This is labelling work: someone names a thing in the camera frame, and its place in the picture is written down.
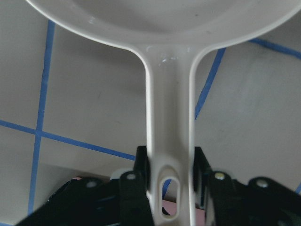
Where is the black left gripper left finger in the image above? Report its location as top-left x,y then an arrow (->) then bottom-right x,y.
18,146 -> 153,226

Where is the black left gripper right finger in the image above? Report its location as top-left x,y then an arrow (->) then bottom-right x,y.
194,147 -> 301,226

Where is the white plastic dustpan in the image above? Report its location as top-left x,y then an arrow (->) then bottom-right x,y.
29,0 -> 301,226

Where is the pink bin with black bag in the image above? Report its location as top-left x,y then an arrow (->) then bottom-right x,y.
93,195 -> 205,226

